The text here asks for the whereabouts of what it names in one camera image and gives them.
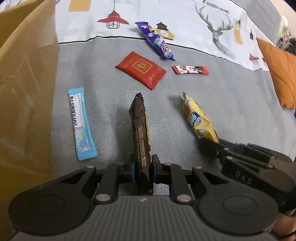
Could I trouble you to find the yellow snack packet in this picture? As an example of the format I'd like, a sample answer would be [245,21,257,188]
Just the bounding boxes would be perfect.
[182,92,219,143]

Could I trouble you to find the dark brown chocolate bar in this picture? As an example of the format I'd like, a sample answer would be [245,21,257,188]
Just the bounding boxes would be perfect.
[129,93,154,195]

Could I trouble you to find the red square pouch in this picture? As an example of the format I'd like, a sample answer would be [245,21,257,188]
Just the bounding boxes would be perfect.
[116,51,166,90]

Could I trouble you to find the purple snack packet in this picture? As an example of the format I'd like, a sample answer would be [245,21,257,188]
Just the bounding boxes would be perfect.
[135,22,174,60]

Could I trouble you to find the person's right hand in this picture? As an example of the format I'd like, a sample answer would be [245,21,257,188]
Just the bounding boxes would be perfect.
[272,213,296,241]

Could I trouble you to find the light blue stick packet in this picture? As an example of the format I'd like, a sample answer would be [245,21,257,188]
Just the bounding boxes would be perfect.
[68,87,97,161]

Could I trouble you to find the red white black bar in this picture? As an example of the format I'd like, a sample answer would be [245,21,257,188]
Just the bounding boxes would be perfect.
[171,65,209,75]

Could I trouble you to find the orange cushion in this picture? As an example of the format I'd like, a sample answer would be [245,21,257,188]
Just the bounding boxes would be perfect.
[256,38,296,109]

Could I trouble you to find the printed sofa cover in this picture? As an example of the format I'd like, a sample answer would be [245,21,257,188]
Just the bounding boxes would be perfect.
[0,0,283,72]

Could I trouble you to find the brown cardboard box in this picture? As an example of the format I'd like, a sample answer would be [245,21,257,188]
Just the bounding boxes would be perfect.
[1,1,59,240]

